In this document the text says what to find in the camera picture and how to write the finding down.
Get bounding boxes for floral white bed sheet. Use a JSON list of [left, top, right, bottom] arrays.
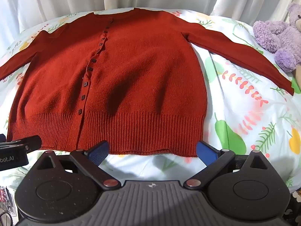
[[0, 8, 301, 193]]

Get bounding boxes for red knitted cardigan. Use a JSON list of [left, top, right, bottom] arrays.
[[0, 8, 295, 158]]

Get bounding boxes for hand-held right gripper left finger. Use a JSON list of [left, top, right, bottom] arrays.
[[39, 141, 121, 191]]

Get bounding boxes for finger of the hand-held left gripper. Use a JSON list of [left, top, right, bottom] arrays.
[[0, 134, 42, 154]]

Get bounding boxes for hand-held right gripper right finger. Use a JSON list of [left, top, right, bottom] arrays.
[[183, 141, 268, 190]]

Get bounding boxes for purple teddy bear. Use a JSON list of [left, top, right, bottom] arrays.
[[253, 2, 301, 73]]

